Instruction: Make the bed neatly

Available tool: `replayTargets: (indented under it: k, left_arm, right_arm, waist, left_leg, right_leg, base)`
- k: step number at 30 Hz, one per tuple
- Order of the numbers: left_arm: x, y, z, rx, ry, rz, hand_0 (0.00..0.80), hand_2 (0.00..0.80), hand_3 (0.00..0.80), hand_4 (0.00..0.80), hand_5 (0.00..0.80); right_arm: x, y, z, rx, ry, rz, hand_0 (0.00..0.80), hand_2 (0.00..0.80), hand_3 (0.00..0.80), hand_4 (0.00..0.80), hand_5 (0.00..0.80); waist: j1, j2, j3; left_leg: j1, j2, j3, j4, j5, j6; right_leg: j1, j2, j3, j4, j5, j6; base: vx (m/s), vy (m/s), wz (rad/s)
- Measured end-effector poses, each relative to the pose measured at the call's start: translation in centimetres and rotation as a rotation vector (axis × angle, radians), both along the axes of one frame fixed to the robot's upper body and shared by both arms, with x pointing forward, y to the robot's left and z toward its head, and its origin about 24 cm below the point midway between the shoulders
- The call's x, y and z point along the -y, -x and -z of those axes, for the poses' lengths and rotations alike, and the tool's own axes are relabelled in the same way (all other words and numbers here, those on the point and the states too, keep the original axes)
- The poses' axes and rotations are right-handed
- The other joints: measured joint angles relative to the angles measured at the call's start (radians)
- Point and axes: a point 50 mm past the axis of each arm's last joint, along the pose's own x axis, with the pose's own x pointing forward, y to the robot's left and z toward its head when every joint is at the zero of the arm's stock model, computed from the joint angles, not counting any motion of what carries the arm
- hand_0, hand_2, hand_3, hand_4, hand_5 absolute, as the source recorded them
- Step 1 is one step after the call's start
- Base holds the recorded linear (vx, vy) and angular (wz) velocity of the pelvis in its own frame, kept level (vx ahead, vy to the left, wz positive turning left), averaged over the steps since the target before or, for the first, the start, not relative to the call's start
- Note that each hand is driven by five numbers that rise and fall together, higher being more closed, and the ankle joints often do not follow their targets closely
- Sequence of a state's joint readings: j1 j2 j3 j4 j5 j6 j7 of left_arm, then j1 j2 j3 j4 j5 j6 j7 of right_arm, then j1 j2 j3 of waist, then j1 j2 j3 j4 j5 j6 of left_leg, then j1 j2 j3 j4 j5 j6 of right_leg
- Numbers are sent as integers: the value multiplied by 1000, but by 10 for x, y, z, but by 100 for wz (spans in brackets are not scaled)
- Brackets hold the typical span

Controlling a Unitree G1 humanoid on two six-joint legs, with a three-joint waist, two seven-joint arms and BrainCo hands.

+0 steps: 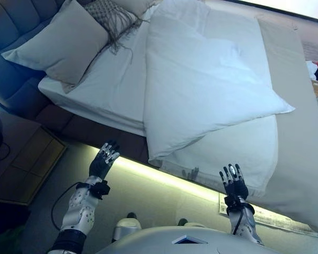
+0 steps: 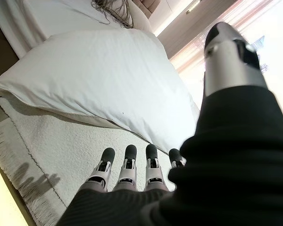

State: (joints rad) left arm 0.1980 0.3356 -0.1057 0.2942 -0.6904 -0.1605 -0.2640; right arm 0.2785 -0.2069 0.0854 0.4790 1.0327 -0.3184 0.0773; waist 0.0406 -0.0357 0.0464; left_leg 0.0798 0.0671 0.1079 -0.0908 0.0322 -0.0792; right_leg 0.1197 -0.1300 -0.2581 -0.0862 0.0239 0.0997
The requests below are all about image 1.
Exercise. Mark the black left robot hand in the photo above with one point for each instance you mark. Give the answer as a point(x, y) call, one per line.
point(102, 165)

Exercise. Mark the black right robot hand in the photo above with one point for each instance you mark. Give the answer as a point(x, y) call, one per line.
point(236, 186)

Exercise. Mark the white duvet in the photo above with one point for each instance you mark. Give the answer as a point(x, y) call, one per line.
point(201, 79)

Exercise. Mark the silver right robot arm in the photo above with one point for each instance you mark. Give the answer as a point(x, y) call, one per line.
point(245, 223)

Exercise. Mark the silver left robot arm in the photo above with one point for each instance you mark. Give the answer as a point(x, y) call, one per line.
point(79, 209)

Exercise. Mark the silver right robot leg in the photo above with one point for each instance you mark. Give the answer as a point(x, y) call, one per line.
point(190, 224)

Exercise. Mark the silver robot leg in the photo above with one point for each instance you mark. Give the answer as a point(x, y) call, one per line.
point(127, 225)
point(190, 224)

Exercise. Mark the silver left robot leg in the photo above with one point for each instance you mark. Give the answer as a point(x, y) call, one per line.
point(127, 225)

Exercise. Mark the wooden nightstand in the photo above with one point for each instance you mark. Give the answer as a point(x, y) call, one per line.
point(29, 158)

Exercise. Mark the white fitted mattress sheet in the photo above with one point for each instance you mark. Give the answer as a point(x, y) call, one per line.
point(114, 87)

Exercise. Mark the beige bedspread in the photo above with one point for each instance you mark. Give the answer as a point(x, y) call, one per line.
point(294, 132)

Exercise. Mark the silver robot torso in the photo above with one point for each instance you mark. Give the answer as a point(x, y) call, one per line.
point(148, 243)

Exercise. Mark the green leafy plant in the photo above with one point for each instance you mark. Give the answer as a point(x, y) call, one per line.
point(8, 240)

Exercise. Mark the large beige pillow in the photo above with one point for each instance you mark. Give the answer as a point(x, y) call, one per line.
point(63, 45)

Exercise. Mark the fringed woven cushion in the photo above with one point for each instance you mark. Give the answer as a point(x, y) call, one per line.
point(108, 16)

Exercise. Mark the plain cream pillow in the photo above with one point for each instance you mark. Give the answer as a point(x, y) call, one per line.
point(137, 5)

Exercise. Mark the tufted upholstered headboard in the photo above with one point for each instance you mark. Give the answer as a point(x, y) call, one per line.
point(10, 26)

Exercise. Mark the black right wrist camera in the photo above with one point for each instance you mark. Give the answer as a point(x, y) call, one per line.
point(234, 201)

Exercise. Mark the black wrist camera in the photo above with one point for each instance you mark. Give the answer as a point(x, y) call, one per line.
point(100, 190)
point(234, 201)

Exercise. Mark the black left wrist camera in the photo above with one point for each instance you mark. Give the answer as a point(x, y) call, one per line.
point(100, 190)

